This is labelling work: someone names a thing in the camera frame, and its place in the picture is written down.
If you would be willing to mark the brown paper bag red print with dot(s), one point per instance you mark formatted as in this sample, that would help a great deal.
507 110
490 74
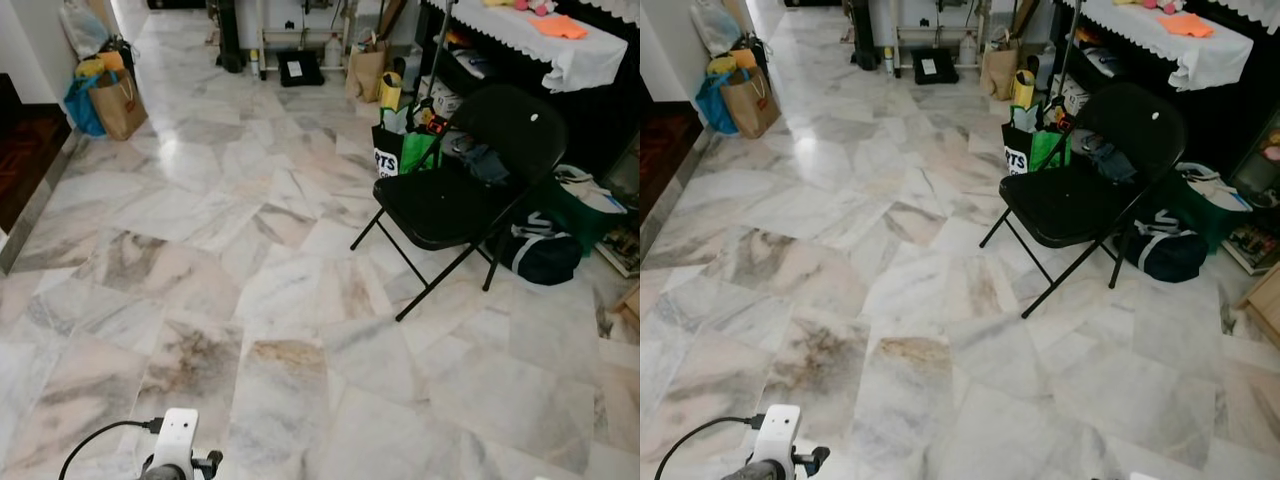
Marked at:
118 108
750 105

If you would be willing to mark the orange cloth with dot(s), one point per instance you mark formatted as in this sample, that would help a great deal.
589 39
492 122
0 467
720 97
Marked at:
1187 25
558 27

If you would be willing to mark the plain brown paper bag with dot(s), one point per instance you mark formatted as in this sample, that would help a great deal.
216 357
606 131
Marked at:
365 72
998 72

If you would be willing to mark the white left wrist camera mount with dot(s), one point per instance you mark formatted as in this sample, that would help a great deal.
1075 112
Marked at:
778 428
180 432

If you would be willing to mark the yellow roll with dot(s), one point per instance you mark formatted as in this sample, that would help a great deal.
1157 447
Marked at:
1023 88
389 90

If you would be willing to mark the navy duffel bag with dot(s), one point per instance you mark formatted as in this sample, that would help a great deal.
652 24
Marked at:
1170 255
545 258

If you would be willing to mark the black bathroom scale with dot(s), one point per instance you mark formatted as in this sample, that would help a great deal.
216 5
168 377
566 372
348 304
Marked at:
300 68
935 66

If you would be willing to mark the yellow bag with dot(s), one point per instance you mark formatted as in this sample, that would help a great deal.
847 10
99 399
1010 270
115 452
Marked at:
92 66
722 65

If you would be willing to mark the blue bag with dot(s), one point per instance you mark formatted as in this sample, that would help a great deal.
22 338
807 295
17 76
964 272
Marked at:
80 108
712 105

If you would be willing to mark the white plastic bag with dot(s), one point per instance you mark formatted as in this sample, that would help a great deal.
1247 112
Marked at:
82 25
715 25

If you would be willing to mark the table with white lace cloth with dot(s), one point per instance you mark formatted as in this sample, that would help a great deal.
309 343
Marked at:
570 58
1190 55

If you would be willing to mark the green tote bag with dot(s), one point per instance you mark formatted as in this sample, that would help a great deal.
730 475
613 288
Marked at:
590 205
1215 200

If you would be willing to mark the grey clothes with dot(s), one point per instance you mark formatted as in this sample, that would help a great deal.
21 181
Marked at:
1108 160
485 162

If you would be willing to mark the black folding chair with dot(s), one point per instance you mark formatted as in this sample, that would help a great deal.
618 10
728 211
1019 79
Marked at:
440 205
1065 205

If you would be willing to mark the black and green shopping bag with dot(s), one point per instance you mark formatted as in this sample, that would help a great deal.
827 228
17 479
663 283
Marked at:
395 150
1025 148

